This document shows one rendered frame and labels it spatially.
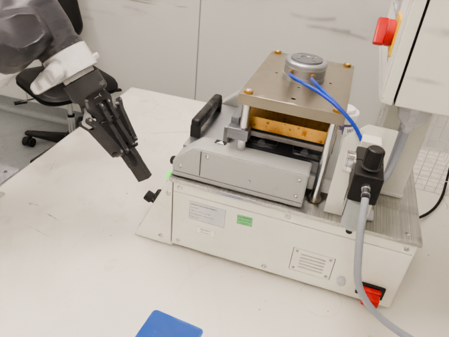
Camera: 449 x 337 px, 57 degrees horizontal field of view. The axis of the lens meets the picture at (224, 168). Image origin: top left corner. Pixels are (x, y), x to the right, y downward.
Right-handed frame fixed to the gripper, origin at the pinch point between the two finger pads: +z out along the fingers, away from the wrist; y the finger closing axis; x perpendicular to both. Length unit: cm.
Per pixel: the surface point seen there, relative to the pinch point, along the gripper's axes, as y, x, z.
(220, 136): 7.1, -16.6, 3.1
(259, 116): 1.5, -28.5, 0.7
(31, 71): 116, 122, -39
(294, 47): 155, -4, 16
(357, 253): -22.3, -41.3, 16.0
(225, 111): 19.3, -14.7, 1.5
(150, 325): -23.9, -2.8, 20.9
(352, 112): 52, -35, 24
